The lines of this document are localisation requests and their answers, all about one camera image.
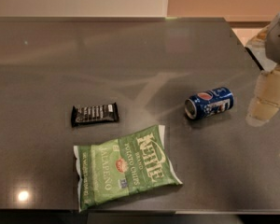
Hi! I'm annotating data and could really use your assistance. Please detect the blue pepsi can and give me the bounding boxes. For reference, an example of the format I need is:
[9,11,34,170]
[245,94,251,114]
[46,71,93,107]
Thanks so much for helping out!
[185,87,234,120]

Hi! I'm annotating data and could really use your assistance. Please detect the green kettle chips bag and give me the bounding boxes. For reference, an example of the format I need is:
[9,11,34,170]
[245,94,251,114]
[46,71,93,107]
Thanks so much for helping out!
[74,125,181,212]

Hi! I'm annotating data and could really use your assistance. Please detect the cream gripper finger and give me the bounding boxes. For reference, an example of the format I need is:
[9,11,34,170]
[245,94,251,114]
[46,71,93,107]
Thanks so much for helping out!
[246,64,280,127]

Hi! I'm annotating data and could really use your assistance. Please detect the black snack bar wrapper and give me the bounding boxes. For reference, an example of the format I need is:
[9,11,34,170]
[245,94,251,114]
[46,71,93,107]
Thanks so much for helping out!
[71,103,119,127]

